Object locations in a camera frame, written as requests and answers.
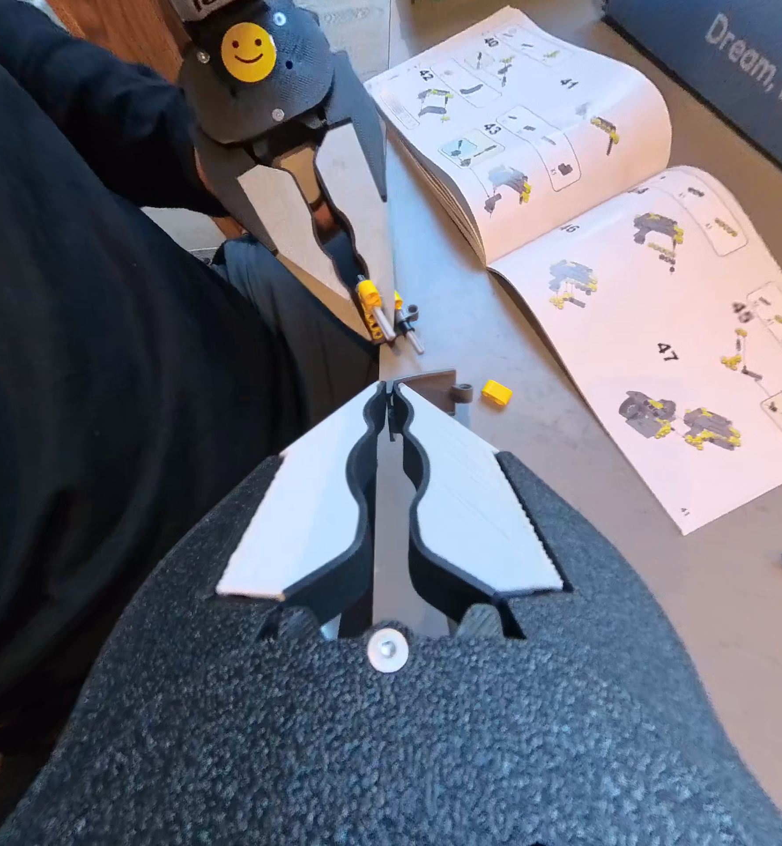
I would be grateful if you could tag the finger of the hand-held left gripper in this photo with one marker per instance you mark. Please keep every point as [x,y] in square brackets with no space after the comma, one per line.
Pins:
[285,225]
[354,191]

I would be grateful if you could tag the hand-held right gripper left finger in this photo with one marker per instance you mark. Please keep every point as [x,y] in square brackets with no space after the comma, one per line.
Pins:
[298,522]

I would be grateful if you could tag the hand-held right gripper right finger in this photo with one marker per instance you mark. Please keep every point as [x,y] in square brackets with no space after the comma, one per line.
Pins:
[483,522]

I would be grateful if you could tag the open instruction booklet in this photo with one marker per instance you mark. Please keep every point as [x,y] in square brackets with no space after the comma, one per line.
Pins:
[595,264]

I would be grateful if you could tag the navy blue box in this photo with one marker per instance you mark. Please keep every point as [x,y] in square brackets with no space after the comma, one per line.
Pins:
[728,66]

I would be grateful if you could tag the grey desk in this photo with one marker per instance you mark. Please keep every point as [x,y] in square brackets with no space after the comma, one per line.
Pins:
[562,562]

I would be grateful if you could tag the grey curved panel brick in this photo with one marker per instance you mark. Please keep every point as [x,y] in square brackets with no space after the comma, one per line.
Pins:
[440,390]

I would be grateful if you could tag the yellow grey brick assembly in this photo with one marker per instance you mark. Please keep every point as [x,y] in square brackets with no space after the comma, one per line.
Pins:
[387,317]

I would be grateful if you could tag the person's black clothing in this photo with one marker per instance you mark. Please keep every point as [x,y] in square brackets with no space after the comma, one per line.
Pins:
[100,396]

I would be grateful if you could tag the small yellow round brick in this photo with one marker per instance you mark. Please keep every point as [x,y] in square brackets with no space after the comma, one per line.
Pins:
[496,392]

